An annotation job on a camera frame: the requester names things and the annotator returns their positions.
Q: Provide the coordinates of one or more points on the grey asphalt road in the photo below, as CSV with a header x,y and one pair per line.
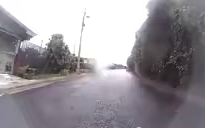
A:
x,y
100,93

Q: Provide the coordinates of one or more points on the utility pole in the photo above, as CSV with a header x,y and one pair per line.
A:
x,y
80,43

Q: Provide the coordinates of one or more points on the dark round tree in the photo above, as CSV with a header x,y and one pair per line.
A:
x,y
58,50

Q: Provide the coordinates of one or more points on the tall dark hedge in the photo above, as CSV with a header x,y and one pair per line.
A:
x,y
163,50

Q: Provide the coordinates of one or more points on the dark fence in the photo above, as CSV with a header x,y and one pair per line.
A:
x,y
30,58

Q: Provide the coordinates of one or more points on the concrete pavement strip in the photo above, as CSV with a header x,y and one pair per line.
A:
x,y
30,85

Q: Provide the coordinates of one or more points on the white building with dark roof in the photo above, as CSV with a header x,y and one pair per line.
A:
x,y
6,43

